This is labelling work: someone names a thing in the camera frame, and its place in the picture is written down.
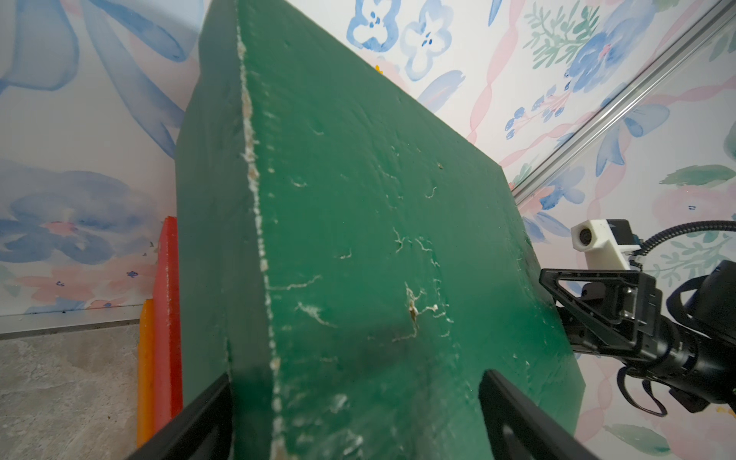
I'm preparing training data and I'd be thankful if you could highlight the red shoebox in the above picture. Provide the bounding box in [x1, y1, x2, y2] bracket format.
[153, 217, 183, 430]

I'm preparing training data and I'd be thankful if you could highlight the right corner aluminium post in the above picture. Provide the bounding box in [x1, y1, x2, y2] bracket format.
[512, 0, 735, 205]

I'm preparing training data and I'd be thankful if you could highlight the orange shoebox in middle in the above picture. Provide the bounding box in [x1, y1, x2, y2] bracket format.
[136, 299, 155, 448]

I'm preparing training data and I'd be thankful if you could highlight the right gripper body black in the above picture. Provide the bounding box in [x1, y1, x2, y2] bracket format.
[574, 269, 736, 415]

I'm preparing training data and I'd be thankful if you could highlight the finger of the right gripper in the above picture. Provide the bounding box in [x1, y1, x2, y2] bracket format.
[557, 304, 638, 360]
[540, 268, 639, 322]

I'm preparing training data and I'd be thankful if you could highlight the green shoebox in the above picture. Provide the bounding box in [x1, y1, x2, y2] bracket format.
[176, 1, 585, 459]

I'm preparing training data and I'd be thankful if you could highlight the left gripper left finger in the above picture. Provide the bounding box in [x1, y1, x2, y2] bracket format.
[128, 373, 233, 460]

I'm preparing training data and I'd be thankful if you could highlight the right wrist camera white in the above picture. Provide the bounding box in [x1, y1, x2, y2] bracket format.
[571, 220, 640, 271]

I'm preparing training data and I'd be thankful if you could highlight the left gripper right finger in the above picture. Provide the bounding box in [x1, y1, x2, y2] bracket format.
[478, 370, 595, 460]

